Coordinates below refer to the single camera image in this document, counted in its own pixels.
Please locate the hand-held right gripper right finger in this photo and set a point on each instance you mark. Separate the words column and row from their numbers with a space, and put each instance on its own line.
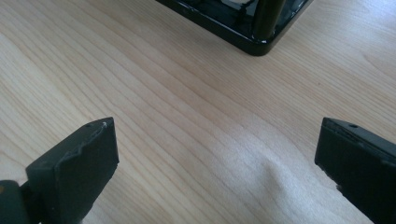
column 361, row 165

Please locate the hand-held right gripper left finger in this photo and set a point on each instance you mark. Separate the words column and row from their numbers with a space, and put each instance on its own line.
column 81, row 168

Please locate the black metal shoe rack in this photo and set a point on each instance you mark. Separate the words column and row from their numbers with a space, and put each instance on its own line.
column 249, row 40

